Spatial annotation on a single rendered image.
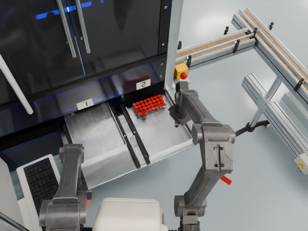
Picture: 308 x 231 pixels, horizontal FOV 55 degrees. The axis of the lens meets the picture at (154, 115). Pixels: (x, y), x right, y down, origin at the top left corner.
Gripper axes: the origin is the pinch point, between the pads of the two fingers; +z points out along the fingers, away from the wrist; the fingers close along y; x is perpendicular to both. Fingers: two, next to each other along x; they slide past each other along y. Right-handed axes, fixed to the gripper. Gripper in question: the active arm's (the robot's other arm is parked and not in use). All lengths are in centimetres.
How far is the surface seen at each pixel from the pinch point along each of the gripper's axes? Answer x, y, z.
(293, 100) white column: -144, -22, 110
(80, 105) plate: 30, 42, 14
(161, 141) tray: 5.2, 2.9, 25.6
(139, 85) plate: -3.0, 33.6, 15.8
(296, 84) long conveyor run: -84, -20, 24
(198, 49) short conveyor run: -56, 38, 29
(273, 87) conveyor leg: -90, -9, 48
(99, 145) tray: 33.2, 21.4, 26.3
